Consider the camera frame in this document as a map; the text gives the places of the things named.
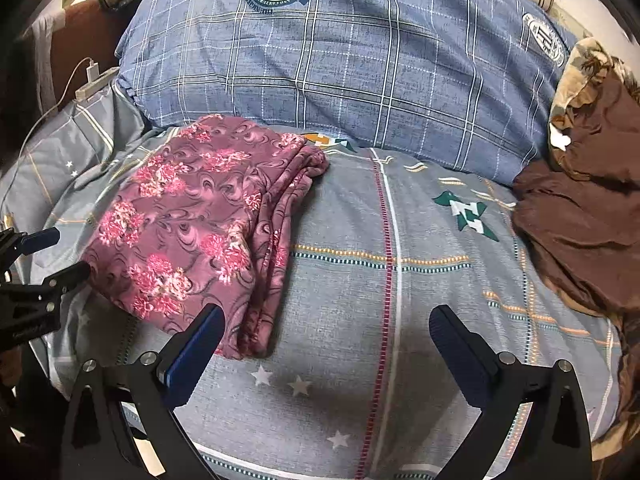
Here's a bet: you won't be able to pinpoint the beige floral blanket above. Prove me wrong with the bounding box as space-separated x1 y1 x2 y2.
547 37 634 154

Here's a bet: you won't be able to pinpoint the brown cloth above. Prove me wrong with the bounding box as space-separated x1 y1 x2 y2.
512 67 640 443

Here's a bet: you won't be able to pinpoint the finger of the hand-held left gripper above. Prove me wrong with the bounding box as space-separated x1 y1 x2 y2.
20 261 92 306
0 226 61 272

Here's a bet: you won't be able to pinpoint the grey patterned bed sheet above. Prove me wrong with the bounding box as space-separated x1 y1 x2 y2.
0 80 624 480

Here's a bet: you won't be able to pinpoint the white power strip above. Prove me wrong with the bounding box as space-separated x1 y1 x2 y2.
75 67 121 102

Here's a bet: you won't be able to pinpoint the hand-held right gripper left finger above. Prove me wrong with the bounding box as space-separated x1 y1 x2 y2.
60 303 227 480

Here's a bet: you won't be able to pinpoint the pink floral pants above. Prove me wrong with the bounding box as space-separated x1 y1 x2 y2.
81 114 331 360

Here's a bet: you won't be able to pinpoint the white charging cable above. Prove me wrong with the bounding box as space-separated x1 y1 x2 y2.
0 57 94 213

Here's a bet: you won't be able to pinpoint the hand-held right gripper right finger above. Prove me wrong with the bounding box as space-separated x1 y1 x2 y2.
429 304 594 480

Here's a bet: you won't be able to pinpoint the blue plaid pillow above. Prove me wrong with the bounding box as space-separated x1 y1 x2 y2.
114 0 581 187

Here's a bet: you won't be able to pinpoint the brown headboard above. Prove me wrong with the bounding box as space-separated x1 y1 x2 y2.
49 0 122 107

